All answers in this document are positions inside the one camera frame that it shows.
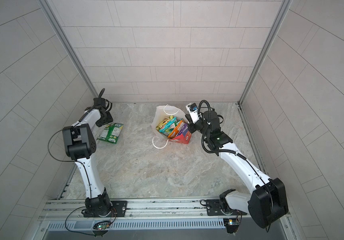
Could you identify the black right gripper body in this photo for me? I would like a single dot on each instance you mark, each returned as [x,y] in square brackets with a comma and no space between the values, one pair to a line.
[200,127]

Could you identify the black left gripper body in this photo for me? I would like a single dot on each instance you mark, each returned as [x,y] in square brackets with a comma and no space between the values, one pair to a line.
[108,118]

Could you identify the red paper gift bag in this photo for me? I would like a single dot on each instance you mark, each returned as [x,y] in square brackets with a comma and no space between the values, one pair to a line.
[160,141]

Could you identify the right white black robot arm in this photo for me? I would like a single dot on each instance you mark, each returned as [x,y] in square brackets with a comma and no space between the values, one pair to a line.
[266,201]

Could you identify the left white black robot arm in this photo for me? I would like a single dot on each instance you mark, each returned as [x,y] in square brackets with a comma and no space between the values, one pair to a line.
[80,145]

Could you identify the purple snack packet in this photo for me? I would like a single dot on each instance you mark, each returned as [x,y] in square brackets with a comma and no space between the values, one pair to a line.
[182,131]

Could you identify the orange snack packet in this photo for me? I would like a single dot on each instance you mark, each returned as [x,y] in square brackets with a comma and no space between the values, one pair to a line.
[177,129]

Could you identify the teal snack packet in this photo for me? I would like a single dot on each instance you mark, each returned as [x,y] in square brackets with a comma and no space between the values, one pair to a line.
[168,128]

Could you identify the yellow green snack packet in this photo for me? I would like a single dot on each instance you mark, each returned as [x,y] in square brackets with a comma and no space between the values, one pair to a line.
[163,123]

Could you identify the right circuit board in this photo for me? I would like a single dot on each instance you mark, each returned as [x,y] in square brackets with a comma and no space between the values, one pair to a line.
[231,225]

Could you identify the left green circuit board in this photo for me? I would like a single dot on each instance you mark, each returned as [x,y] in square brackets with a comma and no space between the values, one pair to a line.
[102,226]

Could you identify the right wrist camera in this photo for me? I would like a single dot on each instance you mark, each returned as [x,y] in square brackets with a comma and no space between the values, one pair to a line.
[193,115]

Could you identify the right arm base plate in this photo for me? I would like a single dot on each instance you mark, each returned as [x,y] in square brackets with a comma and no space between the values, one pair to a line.
[214,208]

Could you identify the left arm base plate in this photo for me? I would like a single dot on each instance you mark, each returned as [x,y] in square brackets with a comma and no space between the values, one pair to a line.
[117,209]

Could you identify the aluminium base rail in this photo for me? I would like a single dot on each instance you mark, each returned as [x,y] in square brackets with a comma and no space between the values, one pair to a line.
[146,208]

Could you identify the aluminium corner post left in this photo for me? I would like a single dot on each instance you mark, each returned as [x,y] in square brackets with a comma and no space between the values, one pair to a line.
[53,21]

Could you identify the aluminium corner post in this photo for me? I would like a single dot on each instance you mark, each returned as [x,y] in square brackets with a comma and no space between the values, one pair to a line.
[53,21]
[284,7]

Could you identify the aluminium corner post right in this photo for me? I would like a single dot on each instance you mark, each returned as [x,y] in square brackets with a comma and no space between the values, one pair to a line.
[284,7]

